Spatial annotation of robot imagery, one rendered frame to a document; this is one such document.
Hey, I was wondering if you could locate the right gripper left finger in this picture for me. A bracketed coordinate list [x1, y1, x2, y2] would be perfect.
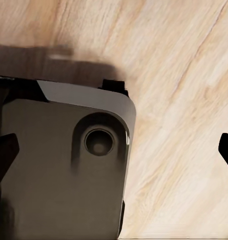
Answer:
[0, 133, 20, 183]

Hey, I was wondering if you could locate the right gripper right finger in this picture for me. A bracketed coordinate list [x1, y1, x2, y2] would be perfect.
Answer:
[218, 133, 228, 164]

